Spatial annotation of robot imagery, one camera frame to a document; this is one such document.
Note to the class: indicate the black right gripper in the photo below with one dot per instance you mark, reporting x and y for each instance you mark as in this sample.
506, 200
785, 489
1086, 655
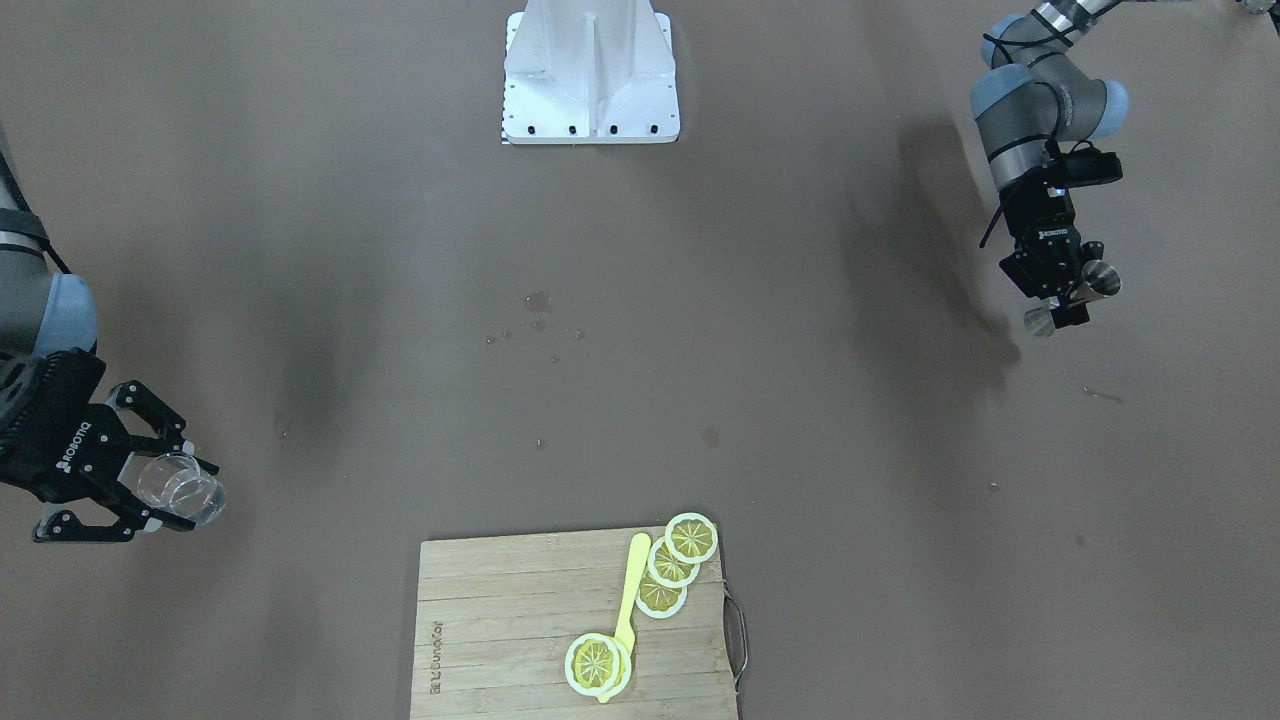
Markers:
72, 453

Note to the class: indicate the steel double jigger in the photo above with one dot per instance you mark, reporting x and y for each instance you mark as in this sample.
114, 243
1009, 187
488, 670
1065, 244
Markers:
1098, 281

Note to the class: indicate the middle lemon slice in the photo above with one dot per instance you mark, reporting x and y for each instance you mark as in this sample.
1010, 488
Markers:
667, 570

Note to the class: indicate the lemon slice on knife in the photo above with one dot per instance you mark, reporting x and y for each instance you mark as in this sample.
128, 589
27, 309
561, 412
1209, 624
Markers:
597, 666

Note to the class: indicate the bamboo cutting board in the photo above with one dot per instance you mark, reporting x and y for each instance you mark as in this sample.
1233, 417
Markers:
495, 617

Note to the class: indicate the lower lemon slice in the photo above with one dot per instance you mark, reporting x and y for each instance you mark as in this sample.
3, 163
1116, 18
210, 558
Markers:
658, 601

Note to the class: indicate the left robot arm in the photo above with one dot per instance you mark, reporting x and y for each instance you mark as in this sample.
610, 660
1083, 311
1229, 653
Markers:
1039, 118

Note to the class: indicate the top lemon slice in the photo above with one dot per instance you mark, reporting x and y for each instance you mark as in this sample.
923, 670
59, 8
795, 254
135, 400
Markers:
691, 537

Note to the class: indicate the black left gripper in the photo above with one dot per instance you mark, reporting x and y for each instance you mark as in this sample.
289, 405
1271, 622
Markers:
1047, 215

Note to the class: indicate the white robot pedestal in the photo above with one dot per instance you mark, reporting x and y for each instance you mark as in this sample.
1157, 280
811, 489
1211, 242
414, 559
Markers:
589, 73

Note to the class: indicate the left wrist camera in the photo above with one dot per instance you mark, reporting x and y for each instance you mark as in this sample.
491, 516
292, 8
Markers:
1083, 168

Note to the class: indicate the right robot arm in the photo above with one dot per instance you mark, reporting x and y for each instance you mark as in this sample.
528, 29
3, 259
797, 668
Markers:
105, 473

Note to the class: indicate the clear glass measuring cup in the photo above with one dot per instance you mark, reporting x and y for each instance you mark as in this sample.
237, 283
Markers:
178, 484

